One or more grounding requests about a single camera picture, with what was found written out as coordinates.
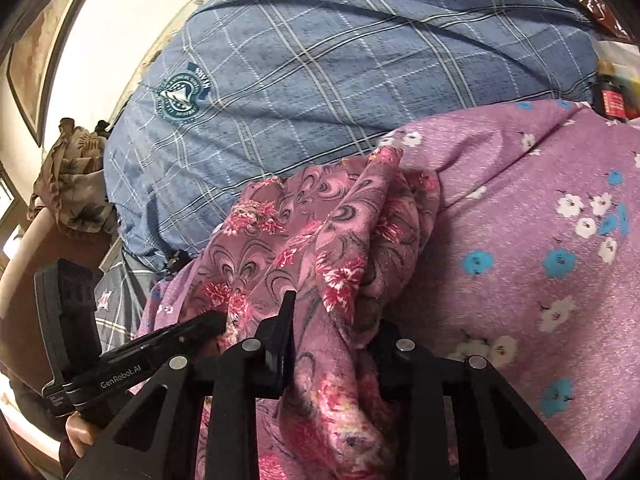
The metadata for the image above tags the small dark bottle red label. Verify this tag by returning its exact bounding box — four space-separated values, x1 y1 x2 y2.
593 60 639 122

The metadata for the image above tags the purple flowered cloth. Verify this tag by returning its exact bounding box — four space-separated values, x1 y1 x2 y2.
139 101 639 479

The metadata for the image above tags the grey plaid cloth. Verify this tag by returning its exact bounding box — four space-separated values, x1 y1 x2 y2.
94 248 160 352

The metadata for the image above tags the brown floral hanging cloth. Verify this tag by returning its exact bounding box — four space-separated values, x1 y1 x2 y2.
27 117 117 238

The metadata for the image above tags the pink floral paisley garment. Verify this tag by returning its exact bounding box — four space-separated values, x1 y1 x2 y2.
180 148 440 479

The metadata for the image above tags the blue plaid bed sheet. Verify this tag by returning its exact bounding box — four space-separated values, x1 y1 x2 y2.
105 0 596 270

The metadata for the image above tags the left hand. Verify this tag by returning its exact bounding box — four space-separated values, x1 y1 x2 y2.
65 412 102 457

